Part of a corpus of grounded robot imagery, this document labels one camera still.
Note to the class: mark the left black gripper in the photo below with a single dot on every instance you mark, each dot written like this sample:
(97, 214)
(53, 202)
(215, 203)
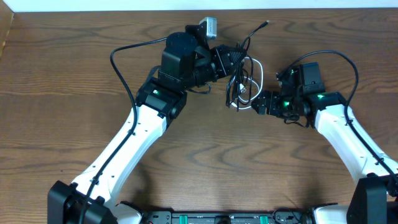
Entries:
(222, 55)

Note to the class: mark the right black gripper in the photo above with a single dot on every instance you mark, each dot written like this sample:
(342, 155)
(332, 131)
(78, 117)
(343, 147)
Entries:
(274, 96)

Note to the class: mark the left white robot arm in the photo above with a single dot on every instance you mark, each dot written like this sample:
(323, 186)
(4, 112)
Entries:
(187, 62)

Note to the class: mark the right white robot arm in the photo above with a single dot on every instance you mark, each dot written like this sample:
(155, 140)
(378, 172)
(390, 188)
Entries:
(302, 94)

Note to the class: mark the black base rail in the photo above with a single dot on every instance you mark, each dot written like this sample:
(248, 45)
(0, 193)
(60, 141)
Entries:
(281, 216)

